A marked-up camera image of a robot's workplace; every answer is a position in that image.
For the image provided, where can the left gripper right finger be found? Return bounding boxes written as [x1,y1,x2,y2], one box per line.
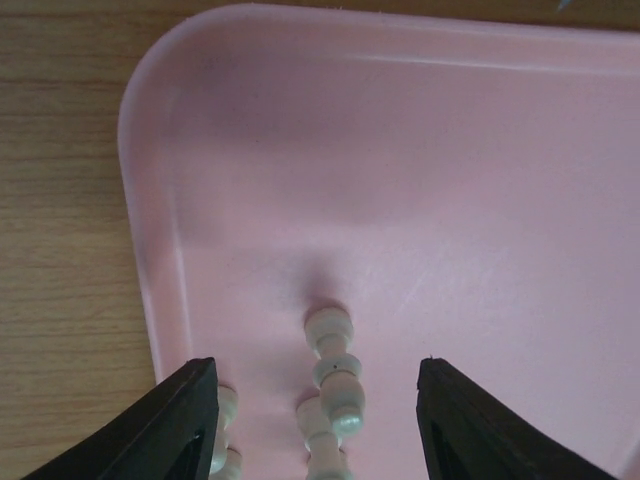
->
[416,358,612,479]

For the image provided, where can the white queen chess piece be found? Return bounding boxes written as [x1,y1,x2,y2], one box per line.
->
[296,396,354,480]

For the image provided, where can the pink plastic tray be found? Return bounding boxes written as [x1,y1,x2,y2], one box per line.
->
[118,5,639,479]

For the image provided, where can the white bishop chess piece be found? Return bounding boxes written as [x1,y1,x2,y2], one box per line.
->
[304,306,366,438]

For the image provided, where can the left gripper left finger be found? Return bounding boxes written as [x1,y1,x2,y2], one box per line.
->
[26,357,219,480]

